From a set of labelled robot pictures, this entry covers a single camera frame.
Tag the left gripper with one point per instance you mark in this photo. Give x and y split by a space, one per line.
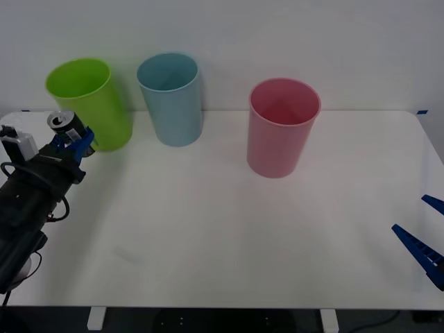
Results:
57 168

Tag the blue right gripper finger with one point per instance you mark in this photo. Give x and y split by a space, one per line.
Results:
435 204
421 251

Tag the black drink can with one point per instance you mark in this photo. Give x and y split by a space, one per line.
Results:
66 122

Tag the yellow-green plastic bin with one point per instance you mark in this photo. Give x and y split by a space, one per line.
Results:
104 114

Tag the pale blue plastic bin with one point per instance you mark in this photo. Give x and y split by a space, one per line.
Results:
177 114

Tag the white table leg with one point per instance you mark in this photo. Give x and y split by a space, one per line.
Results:
96 318
329 319

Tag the pink plastic bin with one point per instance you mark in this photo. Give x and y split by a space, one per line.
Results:
277 145

